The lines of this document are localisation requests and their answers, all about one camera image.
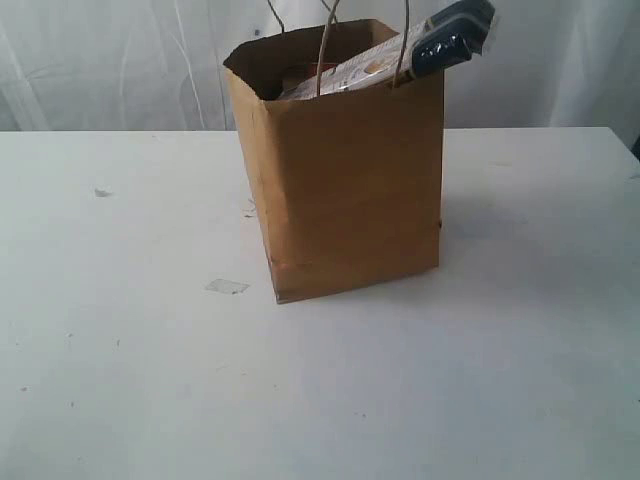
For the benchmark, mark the spaghetti packet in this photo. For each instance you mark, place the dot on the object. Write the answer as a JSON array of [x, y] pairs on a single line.
[[448, 38]]

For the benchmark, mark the brown paper bag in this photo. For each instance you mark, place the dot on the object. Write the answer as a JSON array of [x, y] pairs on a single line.
[[347, 186]]

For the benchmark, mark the clear tape patch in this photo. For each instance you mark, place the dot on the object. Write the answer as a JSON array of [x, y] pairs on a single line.
[[227, 287]]

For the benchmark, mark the small white paper scrap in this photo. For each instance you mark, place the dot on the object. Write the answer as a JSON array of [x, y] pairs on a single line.
[[102, 193]]

